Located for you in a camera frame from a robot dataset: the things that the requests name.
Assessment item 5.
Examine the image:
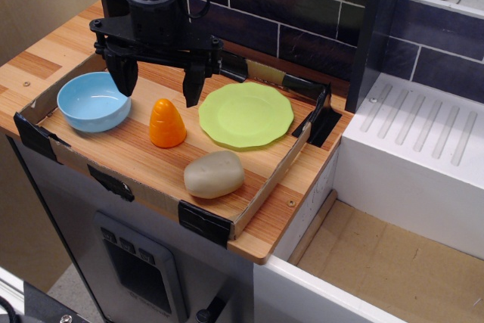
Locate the orange toy carrot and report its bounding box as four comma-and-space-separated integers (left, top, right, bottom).
149, 98, 187, 148

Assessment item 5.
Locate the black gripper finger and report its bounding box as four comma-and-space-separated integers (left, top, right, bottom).
182, 62, 206, 107
104, 50, 138, 97

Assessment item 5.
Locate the dark grey vertical post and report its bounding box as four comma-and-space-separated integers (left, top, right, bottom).
346, 0, 398, 113

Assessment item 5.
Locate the beige toy potato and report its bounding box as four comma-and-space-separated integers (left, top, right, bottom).
184, 151, 245, 199

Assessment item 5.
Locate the grey toy oven front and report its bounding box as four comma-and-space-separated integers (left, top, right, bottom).
12, 141, 253, 322

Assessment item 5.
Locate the green plastic plate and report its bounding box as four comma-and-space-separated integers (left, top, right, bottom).
199, 82, 294, 148

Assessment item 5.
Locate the white toy sink basin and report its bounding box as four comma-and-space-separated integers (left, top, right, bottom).
253, 75, 483, 322

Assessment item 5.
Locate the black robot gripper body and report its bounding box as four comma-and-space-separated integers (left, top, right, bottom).
89, 0, 223, 76

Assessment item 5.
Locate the light blue plastic bowl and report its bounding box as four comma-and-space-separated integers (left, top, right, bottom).
57, 71, 131, 132

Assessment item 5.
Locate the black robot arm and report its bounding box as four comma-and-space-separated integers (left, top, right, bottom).
89, 0, 223, 107

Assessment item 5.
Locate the cardboard fence with black tape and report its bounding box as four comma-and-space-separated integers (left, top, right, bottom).
14, 55, 352, 262

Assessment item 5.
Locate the black device bottom left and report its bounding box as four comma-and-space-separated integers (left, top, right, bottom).
1, 281, 88, 323

